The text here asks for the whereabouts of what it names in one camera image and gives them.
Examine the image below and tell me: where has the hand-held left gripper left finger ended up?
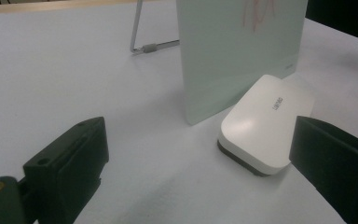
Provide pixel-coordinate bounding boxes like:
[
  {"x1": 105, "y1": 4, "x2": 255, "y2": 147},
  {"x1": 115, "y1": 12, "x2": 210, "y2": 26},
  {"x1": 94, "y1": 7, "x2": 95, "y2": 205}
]
[{"x1": 22, "y1": 116, "x2": 110, "y2": 224}]

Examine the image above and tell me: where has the white whiteboard eraser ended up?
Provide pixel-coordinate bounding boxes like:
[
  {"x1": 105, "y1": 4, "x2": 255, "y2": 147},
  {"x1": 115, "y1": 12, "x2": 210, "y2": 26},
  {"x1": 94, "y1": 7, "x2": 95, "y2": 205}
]
[{"x1": 216, "y1": 74, "x2": 315, "y2": 177}]

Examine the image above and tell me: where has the metal whiteboard stand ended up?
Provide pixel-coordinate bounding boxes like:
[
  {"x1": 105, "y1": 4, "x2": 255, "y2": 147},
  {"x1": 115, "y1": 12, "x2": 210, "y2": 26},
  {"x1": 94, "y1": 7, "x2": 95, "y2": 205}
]
[{"x1": 129, "y1": 0, "x2": 181, "y2": 55}]

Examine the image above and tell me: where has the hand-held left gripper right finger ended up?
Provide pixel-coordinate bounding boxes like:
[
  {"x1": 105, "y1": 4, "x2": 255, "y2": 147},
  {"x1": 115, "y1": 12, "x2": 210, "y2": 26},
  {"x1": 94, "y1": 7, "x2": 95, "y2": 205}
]
[{"x1": 288, "y1": 115, "x2": 358, "y2": 224}]

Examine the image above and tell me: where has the glass desktop whiteboard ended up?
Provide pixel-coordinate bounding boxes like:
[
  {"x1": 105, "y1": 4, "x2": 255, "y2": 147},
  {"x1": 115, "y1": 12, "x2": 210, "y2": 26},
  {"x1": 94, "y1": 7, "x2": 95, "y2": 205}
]
[{"x1": 175, "y1": 0, "x2": 310, "y2": 126}]

